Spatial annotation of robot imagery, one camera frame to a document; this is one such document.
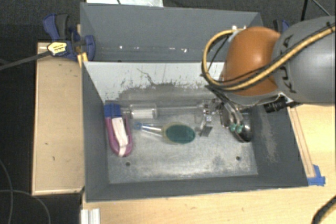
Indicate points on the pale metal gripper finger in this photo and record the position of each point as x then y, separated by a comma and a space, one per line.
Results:
207, 123
210, 108

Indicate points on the grey metal bin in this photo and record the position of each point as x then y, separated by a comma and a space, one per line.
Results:
183, 160

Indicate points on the clear plastic bottle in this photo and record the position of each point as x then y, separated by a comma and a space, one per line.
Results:
141, 112

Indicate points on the pale wood flat board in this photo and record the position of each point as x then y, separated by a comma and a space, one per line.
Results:
57, 123

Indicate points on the black cylinder on white bracket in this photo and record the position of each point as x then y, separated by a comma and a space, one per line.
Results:
275, 106

